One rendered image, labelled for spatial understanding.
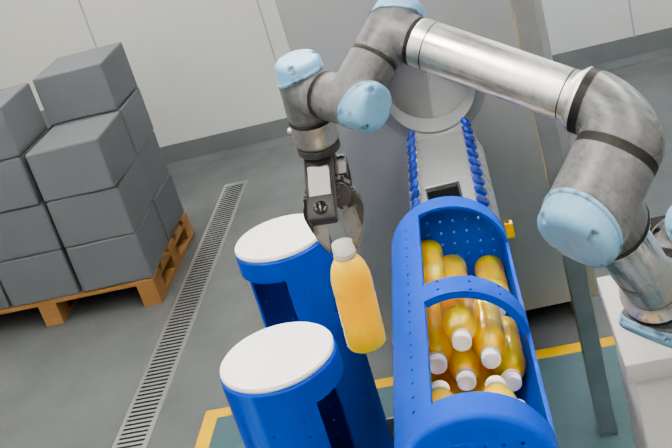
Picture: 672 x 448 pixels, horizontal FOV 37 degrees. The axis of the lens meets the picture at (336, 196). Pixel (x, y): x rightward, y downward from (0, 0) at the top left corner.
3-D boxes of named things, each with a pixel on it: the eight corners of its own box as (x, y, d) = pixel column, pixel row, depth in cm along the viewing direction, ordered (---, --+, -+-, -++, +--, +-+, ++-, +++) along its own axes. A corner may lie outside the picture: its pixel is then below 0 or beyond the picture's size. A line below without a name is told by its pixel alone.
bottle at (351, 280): (363, 357, 177) (340, 267, 169) (339, 344, 182) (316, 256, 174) (394, 338, 180) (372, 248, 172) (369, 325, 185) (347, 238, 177)
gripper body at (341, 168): (354, 181, 174) (340, 121, 167) (355, 209, 167) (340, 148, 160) (311, 189, 175) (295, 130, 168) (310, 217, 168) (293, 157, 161)
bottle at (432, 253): (407, 249, 244) (409, 287, 227) (431, 234, 242) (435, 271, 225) (424, 270, 246) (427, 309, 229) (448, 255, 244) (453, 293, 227)
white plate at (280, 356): (236, 406, 221) (238, 410, 221) (350, 355, 227) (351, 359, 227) (207, 352, 245) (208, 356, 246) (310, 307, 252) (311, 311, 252)
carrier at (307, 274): (337, 439, 348) (299, 496, 326) (264, 217, 315) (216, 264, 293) (412, 446, 334) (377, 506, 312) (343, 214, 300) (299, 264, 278)
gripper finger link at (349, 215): (372, 226, 177) (352, 185, 172) (373, 246, 172) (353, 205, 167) (355, 231, 178) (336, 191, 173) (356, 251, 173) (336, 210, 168)
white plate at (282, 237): (263, 214, 314) (264, 217, 314) (216, 260, 292) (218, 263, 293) (340, 211, 300) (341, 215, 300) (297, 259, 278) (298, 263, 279)
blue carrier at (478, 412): (511, 291, 253) (502, 188, 242) (570, 543, 173) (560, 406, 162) (399, 303, 256) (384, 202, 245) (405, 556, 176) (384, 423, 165)
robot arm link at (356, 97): (387, 53, 146) (333, 41, 153) (351, 119, 144) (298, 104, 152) (412, 80, 152) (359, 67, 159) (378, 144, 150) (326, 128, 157)
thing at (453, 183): (469, 224, 294) (458, 177, 288) (471, 230, 290) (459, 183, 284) (436, 232, 295) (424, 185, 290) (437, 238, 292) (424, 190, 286)
